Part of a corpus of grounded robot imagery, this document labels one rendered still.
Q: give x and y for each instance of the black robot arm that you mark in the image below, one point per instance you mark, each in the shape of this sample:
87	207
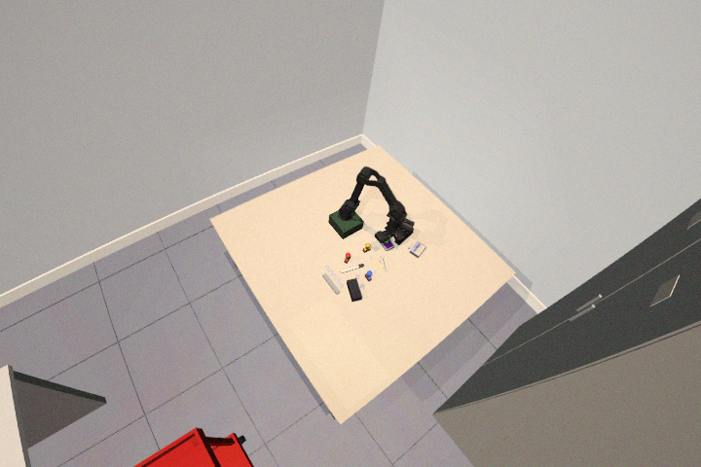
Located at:
397	212

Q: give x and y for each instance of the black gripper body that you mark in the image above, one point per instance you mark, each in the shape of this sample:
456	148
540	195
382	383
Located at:
383	236

